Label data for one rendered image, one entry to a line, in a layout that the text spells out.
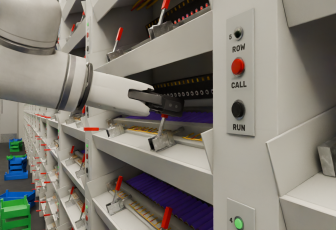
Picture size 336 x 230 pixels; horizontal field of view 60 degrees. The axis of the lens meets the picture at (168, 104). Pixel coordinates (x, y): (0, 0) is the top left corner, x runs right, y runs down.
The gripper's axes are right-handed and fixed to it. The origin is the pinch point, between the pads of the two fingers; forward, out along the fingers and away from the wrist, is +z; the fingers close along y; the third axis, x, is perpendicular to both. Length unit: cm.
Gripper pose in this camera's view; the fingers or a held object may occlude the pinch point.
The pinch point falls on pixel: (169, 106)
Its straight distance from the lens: 51.4
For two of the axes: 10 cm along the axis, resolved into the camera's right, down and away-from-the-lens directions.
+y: 4.6, -0.2, -8.9
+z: 8.7, 2.0, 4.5
